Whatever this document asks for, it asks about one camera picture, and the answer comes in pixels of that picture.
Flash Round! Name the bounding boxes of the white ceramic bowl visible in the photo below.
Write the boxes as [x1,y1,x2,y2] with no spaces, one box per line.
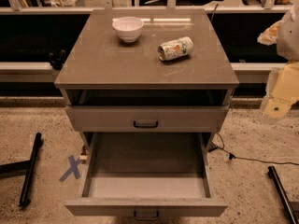
[112,17,144,43]

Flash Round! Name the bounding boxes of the black stand leg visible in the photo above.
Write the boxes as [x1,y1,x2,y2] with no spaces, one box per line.
[268,166,299,224]
[0,133,43,208]

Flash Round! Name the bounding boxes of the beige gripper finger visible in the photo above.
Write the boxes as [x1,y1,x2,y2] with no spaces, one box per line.
[260,61,299,123]
[257,21,281,46]

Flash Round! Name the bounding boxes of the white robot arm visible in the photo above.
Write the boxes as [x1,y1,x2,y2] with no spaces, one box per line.
[257,3,299,122]

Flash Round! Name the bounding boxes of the black floor cable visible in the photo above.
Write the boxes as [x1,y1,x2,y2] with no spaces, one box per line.
[207,132,299,166]

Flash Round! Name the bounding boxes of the white green 7up can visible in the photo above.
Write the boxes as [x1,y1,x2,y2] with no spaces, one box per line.
[158,36,193,62]

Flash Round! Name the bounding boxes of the closed grey upper drawer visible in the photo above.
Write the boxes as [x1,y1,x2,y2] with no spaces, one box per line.
[66,106,228,133]

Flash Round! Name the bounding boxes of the grey drawer cabinet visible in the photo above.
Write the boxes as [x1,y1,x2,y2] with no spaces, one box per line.
[55,8,238,147]

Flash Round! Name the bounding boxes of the blue tape cross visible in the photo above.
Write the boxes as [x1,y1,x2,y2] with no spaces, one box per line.
[59,155,80,182]

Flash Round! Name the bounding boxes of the black clamp on rail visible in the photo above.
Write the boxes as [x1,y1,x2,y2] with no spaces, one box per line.
[49,49,66,70]

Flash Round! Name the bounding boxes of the black left stand leg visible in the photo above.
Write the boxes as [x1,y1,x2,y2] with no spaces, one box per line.
[0,133,43,208]

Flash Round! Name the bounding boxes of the black right stand leg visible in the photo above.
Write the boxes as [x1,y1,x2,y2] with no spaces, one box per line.
[268,166,299,224]

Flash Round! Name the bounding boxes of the open grey lower drawer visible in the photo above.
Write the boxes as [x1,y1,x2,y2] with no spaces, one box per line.
[65,133,227,221]

